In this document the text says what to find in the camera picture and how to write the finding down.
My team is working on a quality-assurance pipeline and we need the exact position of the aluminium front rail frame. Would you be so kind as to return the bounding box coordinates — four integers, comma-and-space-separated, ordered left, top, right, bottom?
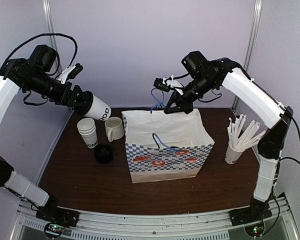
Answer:
11, 194, 300, 240

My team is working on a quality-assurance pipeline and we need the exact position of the checkered paper takeout bag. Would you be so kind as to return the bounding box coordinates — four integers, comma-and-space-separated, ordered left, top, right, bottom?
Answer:
121, 106, 215, 183

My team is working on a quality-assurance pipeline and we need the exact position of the stack of black cup lids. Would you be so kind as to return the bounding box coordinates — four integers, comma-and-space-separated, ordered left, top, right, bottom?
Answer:
93, 143, 114, 164

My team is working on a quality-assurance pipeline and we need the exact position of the cream ceramic mug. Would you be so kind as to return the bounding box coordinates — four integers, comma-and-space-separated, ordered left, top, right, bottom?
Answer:
104, 116, 125, 143

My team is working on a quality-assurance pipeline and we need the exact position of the white cup holding straws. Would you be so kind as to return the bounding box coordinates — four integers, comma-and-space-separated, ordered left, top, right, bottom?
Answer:
224, 145, 243, 165

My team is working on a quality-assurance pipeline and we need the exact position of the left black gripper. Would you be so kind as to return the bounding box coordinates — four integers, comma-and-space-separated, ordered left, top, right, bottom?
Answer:
24, 69, 89, 107

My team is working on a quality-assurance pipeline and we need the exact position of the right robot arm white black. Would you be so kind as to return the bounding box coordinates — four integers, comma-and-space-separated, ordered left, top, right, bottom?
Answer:
155, 50, 295, 221

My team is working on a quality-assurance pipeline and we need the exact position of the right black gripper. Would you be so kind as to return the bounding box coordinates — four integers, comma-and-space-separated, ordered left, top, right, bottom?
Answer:
164, 74, 217, 114

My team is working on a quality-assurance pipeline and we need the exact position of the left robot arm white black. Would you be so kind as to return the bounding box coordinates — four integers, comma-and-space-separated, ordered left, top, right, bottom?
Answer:
0, 33, 68, 218

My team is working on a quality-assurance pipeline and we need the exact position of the bundle of white wrapped straws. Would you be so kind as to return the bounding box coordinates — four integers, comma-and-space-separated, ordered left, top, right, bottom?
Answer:
227, 114, 266, 152

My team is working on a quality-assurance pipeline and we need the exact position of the right aluminium corner post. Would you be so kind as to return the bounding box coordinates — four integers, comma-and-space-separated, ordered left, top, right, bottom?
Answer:
231, 0, 263, 111

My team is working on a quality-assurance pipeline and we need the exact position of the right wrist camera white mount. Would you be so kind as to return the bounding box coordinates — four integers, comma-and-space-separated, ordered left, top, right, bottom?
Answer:
153, 75, 185, 95

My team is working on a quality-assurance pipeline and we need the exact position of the stack of white paper cups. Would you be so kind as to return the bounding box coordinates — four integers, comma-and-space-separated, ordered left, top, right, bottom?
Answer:
77, 118, 98, 149

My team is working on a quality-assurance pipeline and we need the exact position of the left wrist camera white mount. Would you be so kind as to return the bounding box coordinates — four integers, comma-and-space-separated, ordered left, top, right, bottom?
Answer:
55, 63, 84, 85

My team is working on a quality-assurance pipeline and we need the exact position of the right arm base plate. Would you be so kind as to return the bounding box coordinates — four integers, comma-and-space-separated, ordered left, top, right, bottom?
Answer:
228, 206, 272, 227

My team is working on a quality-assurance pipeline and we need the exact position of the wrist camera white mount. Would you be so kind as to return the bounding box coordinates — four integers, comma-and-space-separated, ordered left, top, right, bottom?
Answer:
55, 63, 84, 85
153, 75, 185, 95

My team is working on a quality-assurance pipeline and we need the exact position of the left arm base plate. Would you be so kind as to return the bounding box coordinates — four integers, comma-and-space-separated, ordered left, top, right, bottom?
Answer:
35, 207, 80, 228

